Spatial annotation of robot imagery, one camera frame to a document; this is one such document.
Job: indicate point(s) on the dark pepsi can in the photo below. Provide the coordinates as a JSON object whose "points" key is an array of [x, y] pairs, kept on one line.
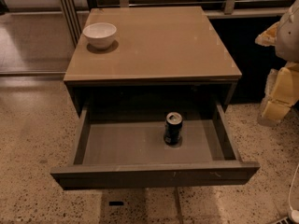
{"points": [[173, 126]]}

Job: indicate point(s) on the open grey top drawer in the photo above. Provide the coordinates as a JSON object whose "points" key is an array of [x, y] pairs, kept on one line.
{"points": [[125, 150]]}

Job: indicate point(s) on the grey cabinet with glass top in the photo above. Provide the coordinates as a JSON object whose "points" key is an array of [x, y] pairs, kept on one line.
{"points": [[152, 45]]}

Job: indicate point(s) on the metal door frame post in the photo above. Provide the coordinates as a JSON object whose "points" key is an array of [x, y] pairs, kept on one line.
{"points": [[69, 10]]}

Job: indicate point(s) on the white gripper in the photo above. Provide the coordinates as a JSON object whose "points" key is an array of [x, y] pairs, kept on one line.
{"points": [[288, 37]]}

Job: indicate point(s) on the white ceramic bowl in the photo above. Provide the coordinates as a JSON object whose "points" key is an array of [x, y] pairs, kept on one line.
{"points": [[100, 35]]}

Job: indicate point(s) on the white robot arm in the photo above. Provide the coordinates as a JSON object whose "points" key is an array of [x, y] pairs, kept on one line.
{"points": [[287, 42]]}

